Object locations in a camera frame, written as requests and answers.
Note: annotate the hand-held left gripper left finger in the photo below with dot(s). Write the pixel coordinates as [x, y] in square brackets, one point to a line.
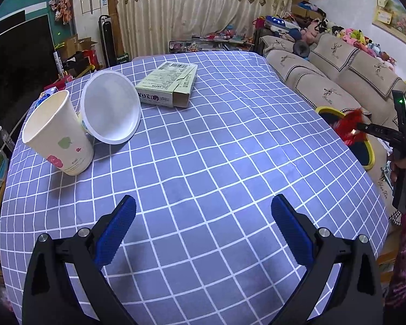
[116, 233]

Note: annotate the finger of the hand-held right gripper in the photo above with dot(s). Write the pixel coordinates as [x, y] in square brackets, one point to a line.
[379, 130]

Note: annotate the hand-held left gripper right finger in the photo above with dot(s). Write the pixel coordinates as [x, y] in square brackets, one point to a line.
[291, 233]

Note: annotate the yellow-rimmed trash bin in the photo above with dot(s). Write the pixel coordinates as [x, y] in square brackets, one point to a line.
[363, 152]

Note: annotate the red snack bag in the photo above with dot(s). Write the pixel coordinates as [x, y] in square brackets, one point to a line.
[348, 125]

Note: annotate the person's right hand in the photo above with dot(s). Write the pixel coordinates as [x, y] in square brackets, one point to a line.
[393, 174]

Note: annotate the beige sofa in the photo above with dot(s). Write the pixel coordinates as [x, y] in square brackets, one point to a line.
[324, 84]

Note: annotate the pile of plush toys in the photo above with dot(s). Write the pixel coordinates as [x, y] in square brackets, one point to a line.
[355, 37]

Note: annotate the blue checked tablecloth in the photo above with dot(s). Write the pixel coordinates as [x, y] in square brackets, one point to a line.
[206, 176]

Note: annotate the white paper cup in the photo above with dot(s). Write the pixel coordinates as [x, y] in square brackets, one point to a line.
[64, 142]

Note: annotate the dark round cushion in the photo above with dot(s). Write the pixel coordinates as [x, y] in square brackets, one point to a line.
[301, 48]

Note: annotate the framed flower picture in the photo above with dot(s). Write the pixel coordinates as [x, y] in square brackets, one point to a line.
[399, 17]

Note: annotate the white plastic bowl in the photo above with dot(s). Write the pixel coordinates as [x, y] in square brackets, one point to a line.
[111, 108]

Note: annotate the blue star-print bag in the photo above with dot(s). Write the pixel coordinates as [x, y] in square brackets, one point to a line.
[279, 23]

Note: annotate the brown carton stack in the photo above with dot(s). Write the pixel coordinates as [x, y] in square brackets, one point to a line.
[302, 0]

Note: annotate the blue white small packet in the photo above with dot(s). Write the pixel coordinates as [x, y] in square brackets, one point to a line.
[45, 96]

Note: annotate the pale green cardboard box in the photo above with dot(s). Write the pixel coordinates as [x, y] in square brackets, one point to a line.
[165, 81]

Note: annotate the red box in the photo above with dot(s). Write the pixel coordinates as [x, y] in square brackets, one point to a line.
[89, 59]

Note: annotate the cluttered low shelf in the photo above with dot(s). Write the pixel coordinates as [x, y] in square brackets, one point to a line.
[213, 42]

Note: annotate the black television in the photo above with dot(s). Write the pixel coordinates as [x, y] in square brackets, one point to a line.
[13, 74]

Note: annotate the open brown cardboard box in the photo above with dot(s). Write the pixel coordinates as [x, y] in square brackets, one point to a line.
[76, 45]

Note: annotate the black tower fan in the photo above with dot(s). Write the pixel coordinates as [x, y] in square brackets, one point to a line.
[107, 40]

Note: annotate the beige patterned curtain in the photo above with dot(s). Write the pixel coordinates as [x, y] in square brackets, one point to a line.
[189, 6]

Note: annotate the hanging flower decoration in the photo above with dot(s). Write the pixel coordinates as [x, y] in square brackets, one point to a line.
[61, 3]

